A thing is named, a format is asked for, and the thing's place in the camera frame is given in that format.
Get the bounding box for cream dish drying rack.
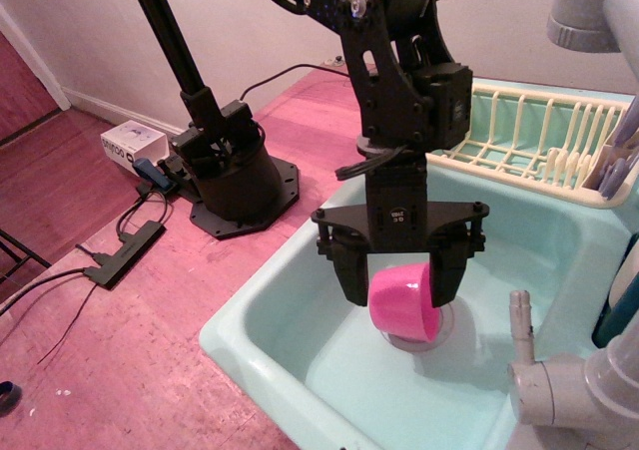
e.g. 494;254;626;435
428;79;638;209

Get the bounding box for black tape roll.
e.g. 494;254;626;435
0;381;22;417

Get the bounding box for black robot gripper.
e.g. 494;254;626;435
312;153;489;308

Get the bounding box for pink plastic cup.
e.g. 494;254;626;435
368;262;441;343

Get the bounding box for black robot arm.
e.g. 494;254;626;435
272;0;489;307

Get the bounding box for blue clamp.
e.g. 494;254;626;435
133;158;177;195

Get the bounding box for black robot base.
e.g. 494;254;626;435
138;0;300;240

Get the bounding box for white plastic faucet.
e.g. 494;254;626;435
506;290;638;449

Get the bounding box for black metal stand leg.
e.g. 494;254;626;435
0;230;51;283

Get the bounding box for teal plastic sink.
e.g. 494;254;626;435
200;162;638;449

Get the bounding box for black power cable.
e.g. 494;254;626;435
240;62;350;103

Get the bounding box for black USB hub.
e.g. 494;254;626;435
76;221;166;290

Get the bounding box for clear sink drain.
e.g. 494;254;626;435
381;304;454;353

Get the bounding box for purple utensils in rack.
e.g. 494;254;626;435
597;96;638;201

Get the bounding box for white Oculus box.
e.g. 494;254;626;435
100;121;170;174

